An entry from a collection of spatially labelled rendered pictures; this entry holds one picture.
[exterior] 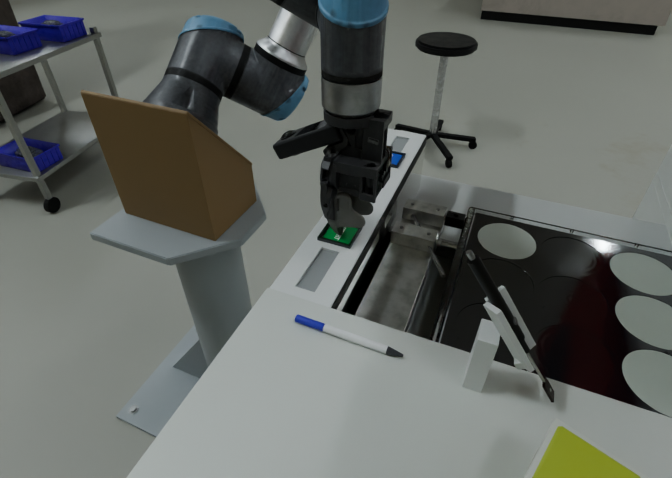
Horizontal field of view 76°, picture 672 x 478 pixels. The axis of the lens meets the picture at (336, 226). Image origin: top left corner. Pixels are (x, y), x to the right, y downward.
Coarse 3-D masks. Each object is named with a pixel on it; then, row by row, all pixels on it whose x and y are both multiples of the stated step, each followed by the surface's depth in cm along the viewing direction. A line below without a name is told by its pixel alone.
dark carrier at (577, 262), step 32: (480, 224) 81; (512, 224) 81; (480, 256) 74; (544, 256) 74; (576, 256) 74; (608, 256) 74; (480, 288) 68; (512, 288) 68; (544, 288) 68; (576, 288) 68; (608, 288) 68; (448, 320) 63; (480, 320) 63; (544, 320) 63; (576, 320) 63; (608, 320) 63; (544, 352) 59; (576, 352) 59; (608, 352) 59; (576, 384) 55; (608, 384) 55
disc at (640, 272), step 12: (612, 264) 72; (624, 264) 72; (636, 264) 72; (648, 264) 72; (660, 264) 72; (624, 276) 70; (636, 276) 70; (648, 276) 70; (660, 276) 70; (636, 288) 68; (648, 288) 68; (660, 288) 68
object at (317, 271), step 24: (408, 144) 93; (384, 192) 78; (312, 240) 68; (360, 240) 68; (288, 264) 64; (312, 264) 64; (336, 264) 64; (288, 288) 60; (312, 288) 60; (336, 288) 60
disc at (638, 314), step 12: (624, 300) 66; (636, 300) 66; (648, 300) 66; (624, 312) 64; (636, 312) 64; (648, 312) 64; (660, 312) 64; (624, 324) 62; (636, 324) 62; (648, 324) 62; (660, 324) 62; (636, 336) 61; (648, 336) 61; (660, 336) 61
